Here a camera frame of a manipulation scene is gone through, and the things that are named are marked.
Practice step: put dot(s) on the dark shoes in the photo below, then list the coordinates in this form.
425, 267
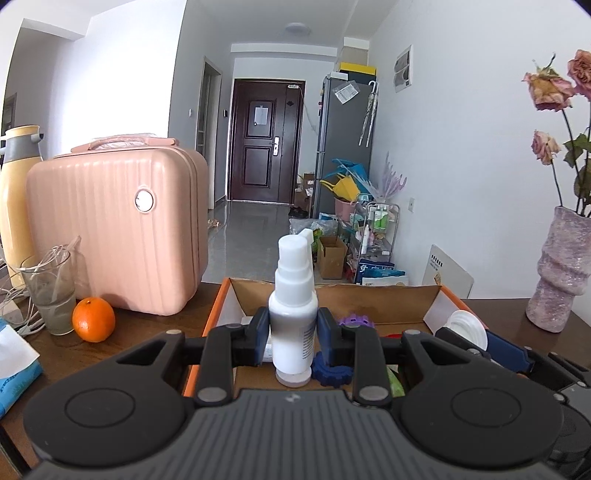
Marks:
298, 212

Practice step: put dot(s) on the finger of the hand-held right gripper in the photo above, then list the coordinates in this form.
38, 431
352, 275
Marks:
450, 335
508, 350

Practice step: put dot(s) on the white round lid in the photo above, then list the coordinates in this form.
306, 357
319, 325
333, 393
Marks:
468, 330

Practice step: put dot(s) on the pink ribbed suitcase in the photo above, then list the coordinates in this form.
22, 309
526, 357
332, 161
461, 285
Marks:
106, 230

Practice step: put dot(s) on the white wall panel box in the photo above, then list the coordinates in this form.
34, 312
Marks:
403, 69

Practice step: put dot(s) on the blue ribbed bottle cap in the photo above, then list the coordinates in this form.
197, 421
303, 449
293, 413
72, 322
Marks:
332, 371

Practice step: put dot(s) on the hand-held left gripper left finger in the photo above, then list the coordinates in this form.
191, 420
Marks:
257, 339

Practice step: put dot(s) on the yellow and black box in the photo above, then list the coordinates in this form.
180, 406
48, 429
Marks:
358, 69

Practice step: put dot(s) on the clear folded umbrella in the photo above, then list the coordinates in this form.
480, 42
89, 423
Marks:
368, 115

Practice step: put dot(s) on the pink bucket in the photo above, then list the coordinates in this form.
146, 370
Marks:
346, 210

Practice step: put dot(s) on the blue and yellow bags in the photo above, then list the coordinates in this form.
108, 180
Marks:
344, 180

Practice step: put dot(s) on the purple clothes hangers bundle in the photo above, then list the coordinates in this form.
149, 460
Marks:
390, 177

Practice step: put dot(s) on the large dried pink rose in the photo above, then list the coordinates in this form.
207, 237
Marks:
549, 87
581, 71

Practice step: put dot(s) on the blue tissue pack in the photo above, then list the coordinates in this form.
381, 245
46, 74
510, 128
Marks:
14, 374

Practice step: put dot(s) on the purple plastic cap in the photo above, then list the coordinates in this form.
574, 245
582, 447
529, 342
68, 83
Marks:
355, 321

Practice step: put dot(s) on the green printed bag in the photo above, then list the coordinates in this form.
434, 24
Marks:
317, 240

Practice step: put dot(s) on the grey interior door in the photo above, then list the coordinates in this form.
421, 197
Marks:
208, 134

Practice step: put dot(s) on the yellow thermos jug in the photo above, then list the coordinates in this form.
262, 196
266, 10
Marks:
16, 207

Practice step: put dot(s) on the orange fruit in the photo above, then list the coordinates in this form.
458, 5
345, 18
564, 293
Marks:
93, 320

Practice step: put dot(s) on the orange cardboard box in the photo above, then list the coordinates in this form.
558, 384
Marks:
244, 295

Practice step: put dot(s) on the small open cardboard box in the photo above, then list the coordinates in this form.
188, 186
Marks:
331, 258

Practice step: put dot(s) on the clear glass cup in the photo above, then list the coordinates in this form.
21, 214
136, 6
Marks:
51, 300

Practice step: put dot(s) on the pink textured vase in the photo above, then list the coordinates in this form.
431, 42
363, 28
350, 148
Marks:
556, 277

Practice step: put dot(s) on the paper sheet in plastic sleeve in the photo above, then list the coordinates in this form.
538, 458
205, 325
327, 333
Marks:
346, 93

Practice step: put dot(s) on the round ceiling lamp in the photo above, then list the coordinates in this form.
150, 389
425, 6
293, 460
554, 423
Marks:
298, 28

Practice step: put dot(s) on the white spray bottle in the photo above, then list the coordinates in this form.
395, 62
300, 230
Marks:
293, 323

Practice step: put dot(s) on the cluttered cardboard box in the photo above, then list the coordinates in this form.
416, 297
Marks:
305, 189

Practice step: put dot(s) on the clear plastic bag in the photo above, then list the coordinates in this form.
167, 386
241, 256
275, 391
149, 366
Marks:
323, 226

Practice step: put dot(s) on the blue and white package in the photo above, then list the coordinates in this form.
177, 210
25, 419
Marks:
383, 274

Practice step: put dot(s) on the grey refrigerator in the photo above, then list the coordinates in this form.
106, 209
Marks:
344, 138

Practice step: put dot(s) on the green item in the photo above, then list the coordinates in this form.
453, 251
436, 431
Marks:
396, 383

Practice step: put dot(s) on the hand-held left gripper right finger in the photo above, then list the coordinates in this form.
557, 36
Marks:
326, 339

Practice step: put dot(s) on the small dried pink rose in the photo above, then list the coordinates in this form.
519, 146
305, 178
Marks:
545, 147

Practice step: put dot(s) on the white leaning board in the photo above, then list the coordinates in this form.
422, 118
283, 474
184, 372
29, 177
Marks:
450, 272

